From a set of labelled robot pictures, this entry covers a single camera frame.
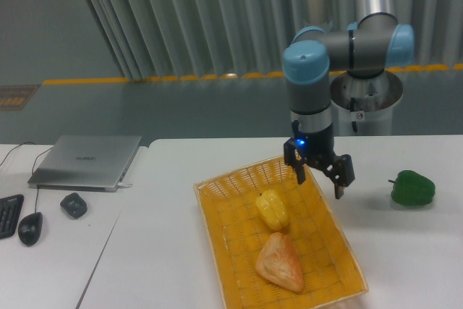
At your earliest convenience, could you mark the green bell pepper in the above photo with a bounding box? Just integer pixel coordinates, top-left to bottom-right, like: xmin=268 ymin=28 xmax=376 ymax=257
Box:
xmin=390 ymin=170 xmax=436 ymax=206

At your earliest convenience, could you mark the silver laptop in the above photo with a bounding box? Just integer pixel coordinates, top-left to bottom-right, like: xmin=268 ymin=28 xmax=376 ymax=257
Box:
xmin=28 ymin=135 xmax=142 ymax=192

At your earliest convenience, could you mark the small black device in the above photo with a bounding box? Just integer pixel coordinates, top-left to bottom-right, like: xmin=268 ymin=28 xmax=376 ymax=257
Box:
xmin=60 ymin=192 xmax=88 ymax=219

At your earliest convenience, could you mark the triangular golden bread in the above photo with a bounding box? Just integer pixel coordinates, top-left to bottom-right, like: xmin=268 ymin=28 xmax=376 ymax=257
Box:
xmin=255 ymin=232 xmax=305 ymax=292

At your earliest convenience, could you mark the grey pleated curtain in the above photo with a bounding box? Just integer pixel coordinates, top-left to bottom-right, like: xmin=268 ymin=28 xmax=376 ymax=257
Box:
xmin=67 ymin=0 xmax=463 ymax=82

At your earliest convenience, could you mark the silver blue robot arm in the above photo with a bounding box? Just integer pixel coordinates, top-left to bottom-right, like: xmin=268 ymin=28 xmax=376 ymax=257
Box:
xmin=282 ymin=0 xmax=415 ymax=198

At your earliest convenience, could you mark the black laptop cable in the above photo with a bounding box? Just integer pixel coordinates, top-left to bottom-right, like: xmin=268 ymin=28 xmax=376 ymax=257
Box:
xmin=0 ymin=141 xmax=55 ymax=171

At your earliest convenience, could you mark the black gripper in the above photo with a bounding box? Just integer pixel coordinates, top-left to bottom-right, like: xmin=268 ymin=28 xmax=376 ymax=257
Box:
xmin=284 ymin=120 xmax=354 ymax=200

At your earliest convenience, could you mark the yellow bell pepper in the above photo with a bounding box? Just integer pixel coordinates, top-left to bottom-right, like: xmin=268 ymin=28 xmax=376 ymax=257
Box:
xmin=255 ymin=190 xmax=289 ymax=231

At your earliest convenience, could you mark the black computer mouse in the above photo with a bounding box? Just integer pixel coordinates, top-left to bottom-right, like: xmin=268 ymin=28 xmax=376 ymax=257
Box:
xmin=17 ymin=212 xmax=43 ymax=247

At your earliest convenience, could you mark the black keyboard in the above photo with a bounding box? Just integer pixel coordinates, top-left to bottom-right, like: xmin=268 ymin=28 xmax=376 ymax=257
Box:
xmin=0 ymin=194 xmax=24 ymax=239

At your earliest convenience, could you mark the yellow woven basket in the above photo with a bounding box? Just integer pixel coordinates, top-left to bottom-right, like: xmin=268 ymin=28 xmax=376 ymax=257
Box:
xmin=194 ymin=156 xmax=368 ymax=308

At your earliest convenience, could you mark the black mouse cable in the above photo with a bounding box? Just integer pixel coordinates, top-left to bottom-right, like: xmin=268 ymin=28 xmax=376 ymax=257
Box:
xmin=31 ymin=151 xmax=51 ymax=213

